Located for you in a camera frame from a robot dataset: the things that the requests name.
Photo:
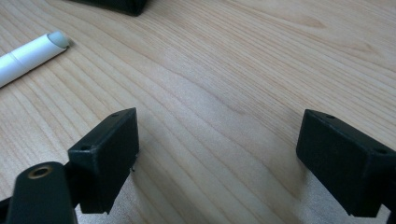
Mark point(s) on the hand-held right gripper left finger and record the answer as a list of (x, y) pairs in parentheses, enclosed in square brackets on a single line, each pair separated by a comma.
[(106, 161)]

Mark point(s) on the black box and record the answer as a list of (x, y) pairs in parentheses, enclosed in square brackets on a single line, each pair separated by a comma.
[(121, 5)]

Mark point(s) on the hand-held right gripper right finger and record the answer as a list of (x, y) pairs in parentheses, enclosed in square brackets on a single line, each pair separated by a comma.
[(342, 161)]

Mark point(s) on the white marker pen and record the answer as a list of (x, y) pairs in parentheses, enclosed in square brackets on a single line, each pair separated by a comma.
[(28, 57)]

